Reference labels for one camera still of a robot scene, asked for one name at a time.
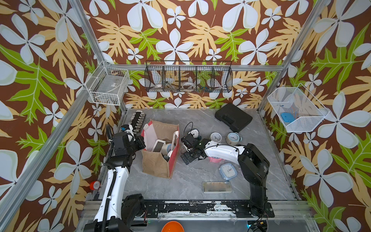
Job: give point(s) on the dark green alarm clock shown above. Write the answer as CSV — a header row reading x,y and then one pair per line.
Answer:
x,y
195,133

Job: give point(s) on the beige twin-bell alarm clock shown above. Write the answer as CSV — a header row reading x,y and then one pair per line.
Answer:
x,y
233,139

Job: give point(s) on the white wire basket left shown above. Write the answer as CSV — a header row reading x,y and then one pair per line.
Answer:
x,y
107,85

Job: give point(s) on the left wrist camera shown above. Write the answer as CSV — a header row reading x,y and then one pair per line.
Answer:
x,y
127,129

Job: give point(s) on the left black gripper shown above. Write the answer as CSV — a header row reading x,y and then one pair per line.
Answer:
x,y
139,140

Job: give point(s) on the white digital clock green screen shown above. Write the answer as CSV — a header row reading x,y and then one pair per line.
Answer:
x,y
158,145

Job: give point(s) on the black plastic tool case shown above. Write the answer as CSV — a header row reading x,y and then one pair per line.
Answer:
x,y
235,118

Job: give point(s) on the blue square alarm clock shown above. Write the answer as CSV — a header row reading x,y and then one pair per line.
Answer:
x,y
228,171

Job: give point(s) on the white wire basket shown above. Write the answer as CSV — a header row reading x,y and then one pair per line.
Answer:
x,y
308,110
107,85

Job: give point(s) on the black socket set holder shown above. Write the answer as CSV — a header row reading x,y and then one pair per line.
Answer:
x,y
137,120

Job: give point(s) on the pink twin-bell alarm clock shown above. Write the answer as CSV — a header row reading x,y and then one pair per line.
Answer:
x,y
215,160

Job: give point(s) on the black mounting rail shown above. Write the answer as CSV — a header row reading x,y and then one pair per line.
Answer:
x,y
238,208

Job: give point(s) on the blue object in basket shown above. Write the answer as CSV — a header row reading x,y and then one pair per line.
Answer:
x,y
287,117

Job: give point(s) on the white wire basket right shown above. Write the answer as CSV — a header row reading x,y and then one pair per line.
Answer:
x,y
308,110

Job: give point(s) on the red emergency button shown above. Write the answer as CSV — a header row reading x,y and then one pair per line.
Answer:
x,y
94,185

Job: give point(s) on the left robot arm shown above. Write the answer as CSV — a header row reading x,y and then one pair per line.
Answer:
x,y
116,214

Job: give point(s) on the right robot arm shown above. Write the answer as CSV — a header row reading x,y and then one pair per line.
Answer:
x,y
253,164

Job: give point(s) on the orange bowl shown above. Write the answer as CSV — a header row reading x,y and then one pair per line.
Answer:
x,y
172,226

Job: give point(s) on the black wire basket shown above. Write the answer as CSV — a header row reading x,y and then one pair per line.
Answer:
x,y
188,76

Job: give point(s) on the red burlap canvas bag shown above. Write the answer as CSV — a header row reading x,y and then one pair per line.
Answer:
x,y
154,163

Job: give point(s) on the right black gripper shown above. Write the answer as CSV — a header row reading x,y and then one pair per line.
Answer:
x,y
185,153

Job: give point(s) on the white round alarm clock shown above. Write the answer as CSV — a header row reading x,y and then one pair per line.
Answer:
x,y
216,137

